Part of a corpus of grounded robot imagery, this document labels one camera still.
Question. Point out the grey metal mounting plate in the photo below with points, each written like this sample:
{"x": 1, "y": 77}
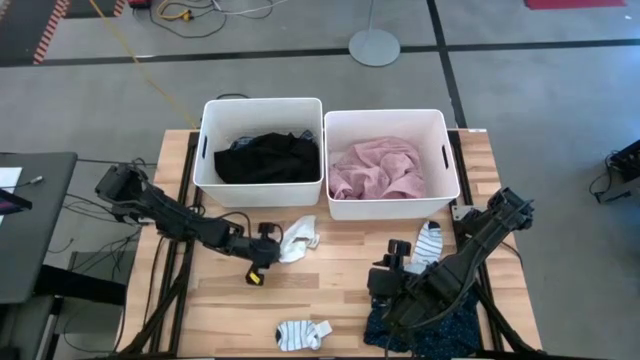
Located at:
{"x": 462, "y": 212}

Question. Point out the blue plaid shirt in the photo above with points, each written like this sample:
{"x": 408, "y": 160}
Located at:
{"x": 307, "y": 136}

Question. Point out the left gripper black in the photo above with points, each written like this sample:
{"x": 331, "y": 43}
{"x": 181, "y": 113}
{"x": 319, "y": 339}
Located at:
{"x": 260, "y": 252}

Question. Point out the black mat orange striped edge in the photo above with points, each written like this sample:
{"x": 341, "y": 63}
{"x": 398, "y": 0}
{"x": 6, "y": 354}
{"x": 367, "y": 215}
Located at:
{"x": 20, "y": 30}

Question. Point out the white basket with dark clothes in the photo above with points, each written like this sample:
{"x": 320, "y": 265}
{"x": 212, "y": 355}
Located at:
{"x": 220, "y": 120}

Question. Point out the black table frame rail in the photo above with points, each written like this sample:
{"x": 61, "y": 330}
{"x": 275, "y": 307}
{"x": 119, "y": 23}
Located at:
{"x": 457, "y": 165}
{"x": 186, "y": 160}

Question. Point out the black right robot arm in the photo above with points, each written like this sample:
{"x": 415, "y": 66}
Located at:
{"x": 475, "y": 250}

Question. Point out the striped sock without tag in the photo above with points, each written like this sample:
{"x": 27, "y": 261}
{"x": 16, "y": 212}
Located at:
{"x": 427, "y": 245}

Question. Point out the plain pale sock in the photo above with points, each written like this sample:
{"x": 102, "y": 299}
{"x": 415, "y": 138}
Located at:
{"x": 300, "y": 235}

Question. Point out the red device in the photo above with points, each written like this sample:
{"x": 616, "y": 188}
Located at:
{"x": 140, "y": 3}

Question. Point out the navy dotted garment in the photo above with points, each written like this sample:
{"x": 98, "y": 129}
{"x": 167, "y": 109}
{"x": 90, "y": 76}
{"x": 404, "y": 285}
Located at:
{"x": 450, "y": 335}

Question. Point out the white paper tag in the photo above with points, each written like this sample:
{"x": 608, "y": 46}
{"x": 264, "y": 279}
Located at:
{"x": 324, "y": 328}

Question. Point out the striped sock with tag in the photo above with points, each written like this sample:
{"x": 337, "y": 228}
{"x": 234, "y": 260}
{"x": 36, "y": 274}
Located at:
{"x": 297, "y": 335}

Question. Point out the dark tablet device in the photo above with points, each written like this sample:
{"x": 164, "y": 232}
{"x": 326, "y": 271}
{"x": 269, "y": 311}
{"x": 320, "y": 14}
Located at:
{"x": 12, "y": 202}

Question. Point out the white basket with light clothes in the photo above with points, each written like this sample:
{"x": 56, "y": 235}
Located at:
{"x": 350, "y": 125}

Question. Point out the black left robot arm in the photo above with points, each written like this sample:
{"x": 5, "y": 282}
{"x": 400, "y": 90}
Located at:
{"x": 175, "y": 220}

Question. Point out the round grey lamp base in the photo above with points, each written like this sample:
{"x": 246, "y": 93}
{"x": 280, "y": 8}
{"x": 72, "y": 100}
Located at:
{"x": 374, "y": 47}

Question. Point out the pink garment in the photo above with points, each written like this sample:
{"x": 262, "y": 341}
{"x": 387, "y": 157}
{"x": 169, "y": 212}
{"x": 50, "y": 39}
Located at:
{"x": 375, "y": 170}

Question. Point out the black garment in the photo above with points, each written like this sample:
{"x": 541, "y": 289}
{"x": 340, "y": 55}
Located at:
{"x": 270, "y": 160}

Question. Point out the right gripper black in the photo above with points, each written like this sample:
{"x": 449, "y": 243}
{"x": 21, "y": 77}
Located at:
{"x": 407, "y": 287}

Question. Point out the black desk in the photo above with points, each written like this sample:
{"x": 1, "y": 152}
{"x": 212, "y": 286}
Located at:
{"x": 40, "y": 240}

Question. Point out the white paper sheet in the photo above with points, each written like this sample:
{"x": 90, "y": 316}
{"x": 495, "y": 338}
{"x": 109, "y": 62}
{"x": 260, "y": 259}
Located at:
{"x": 10, "y": 177}

